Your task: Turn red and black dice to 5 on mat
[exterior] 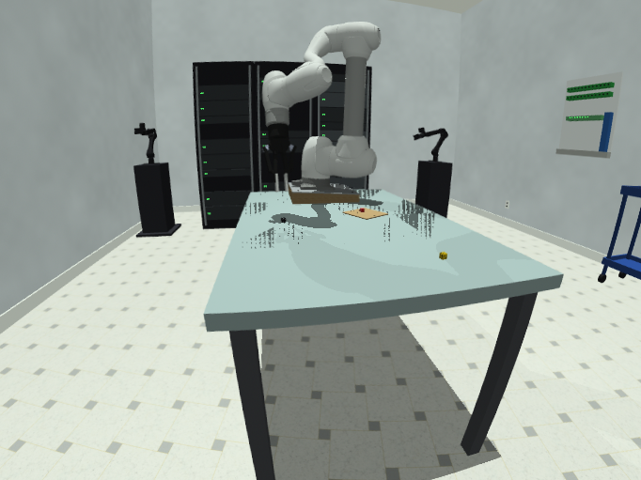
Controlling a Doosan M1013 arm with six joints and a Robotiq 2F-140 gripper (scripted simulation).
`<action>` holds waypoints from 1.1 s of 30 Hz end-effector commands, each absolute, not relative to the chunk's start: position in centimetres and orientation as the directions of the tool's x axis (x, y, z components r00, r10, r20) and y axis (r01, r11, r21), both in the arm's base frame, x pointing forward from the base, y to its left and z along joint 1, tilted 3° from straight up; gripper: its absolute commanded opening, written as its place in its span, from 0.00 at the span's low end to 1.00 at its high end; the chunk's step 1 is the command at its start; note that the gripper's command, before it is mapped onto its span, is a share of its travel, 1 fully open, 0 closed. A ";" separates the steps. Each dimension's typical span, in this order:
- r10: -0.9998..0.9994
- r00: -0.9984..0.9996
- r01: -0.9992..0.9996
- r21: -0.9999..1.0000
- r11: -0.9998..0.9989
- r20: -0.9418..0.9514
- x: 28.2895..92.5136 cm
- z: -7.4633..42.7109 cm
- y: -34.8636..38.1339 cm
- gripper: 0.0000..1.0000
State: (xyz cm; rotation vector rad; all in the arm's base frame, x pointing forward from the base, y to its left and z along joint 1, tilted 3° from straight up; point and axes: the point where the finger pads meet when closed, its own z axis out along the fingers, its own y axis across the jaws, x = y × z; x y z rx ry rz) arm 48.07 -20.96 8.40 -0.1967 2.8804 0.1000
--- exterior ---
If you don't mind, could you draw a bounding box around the tan mat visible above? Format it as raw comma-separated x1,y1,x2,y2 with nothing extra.
343,208,388,220

